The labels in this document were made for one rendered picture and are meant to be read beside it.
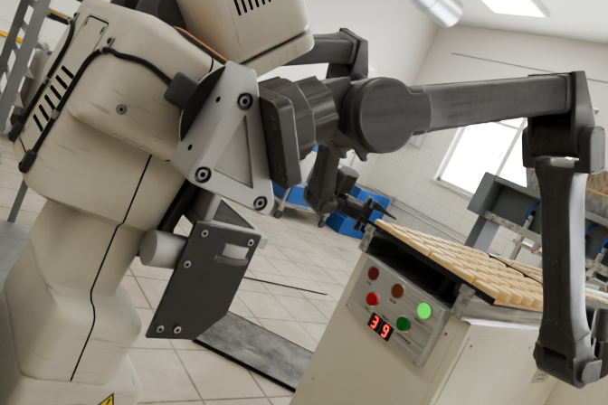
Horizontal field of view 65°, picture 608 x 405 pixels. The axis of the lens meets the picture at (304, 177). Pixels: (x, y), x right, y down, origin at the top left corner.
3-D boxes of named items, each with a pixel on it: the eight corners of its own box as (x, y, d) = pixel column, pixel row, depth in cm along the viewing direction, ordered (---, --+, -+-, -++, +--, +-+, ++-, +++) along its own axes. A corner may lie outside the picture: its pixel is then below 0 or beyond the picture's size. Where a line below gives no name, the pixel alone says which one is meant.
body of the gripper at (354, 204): (358, 228, 143) (336, 217, 143) (374, 198, 142) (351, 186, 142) (358, 231, 136) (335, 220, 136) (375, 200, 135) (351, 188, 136)
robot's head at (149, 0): (101, 54, 51) (149, -28, 51) (78, 39, 60) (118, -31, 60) (160, 89, 56) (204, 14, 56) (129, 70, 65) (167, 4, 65)
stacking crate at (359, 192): (363, 201, 636) (369, 187, 633) (384, 213, 606) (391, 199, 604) (333, 191, 596) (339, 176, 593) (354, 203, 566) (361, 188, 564)
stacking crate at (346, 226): (352, 229, 639) (358, 215, 637) (371, 242, 608) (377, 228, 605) (318, 220, 603) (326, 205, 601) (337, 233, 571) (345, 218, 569)
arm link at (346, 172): (301, 195, 137) (318, 213, 132) (317, 161, 132) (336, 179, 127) (330, 194, 145) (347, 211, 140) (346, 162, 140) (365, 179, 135)
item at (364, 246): (602, 303, 252) (608, 292, 251) (607, 306, 250) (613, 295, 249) (356, 247, 120) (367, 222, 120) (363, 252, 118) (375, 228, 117)
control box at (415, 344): (352, 306, 122) (375, 257, 120) (424, 367, 104) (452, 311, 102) (343, 305, 119) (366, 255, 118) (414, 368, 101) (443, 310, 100)
